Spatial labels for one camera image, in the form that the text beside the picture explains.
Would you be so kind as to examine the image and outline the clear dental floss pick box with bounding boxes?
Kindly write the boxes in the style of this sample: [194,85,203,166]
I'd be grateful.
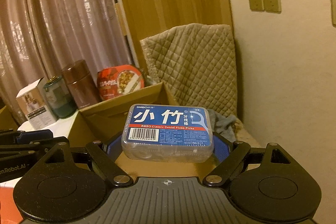
[121,104,214,163]

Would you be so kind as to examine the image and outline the white humidifier product box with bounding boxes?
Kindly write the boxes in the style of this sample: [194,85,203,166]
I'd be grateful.
[16,78,58,130]

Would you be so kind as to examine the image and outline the red Motul printed mat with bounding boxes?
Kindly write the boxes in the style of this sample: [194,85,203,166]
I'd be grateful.
[1,187,23,224]

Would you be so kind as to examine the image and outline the dark green glass jar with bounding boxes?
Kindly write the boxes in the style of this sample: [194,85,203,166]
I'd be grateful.
[43,76,77,119]

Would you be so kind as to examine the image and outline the grey blue towel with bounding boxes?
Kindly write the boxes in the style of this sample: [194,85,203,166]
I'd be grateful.
[208,109,237,142]

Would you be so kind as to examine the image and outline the open brown cardboard box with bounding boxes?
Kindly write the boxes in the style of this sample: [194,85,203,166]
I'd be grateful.
[68,83,217,180]

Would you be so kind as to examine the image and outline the brown metal thermos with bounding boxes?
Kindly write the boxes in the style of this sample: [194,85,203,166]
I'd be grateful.
[62,59,101,109]

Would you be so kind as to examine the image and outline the red beef rice meal bowl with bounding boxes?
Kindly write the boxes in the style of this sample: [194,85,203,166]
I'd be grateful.
[97,65,145,101]

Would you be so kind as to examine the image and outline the beige quilted chair cover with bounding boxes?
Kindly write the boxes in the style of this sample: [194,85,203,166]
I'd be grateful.
[140,23,259,147]

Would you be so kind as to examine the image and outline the pink curtain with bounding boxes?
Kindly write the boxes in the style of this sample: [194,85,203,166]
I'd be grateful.
[1,0,133,123]

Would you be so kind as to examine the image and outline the wall socket plates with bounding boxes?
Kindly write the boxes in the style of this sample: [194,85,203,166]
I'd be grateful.
[249,0,282,14]

